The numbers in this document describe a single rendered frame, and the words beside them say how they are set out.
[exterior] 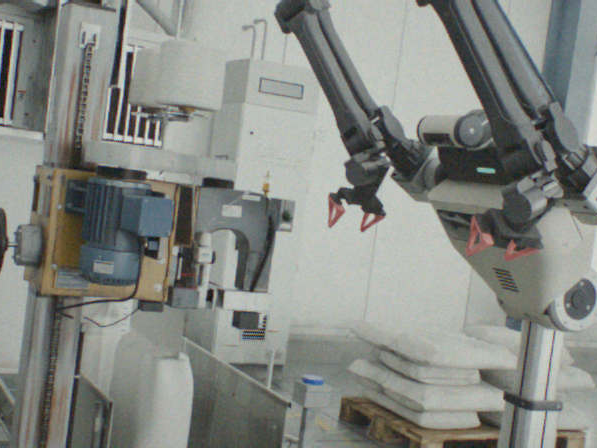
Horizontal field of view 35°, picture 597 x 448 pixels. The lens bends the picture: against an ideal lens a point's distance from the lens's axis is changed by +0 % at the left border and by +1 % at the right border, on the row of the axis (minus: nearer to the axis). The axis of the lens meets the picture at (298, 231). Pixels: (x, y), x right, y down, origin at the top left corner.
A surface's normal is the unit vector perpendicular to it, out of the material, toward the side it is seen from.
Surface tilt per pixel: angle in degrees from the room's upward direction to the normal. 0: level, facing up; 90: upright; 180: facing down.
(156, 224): 90
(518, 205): 108
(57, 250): 90
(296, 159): 90
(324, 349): 90
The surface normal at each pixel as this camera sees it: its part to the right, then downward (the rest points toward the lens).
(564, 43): -0.88, -0.09
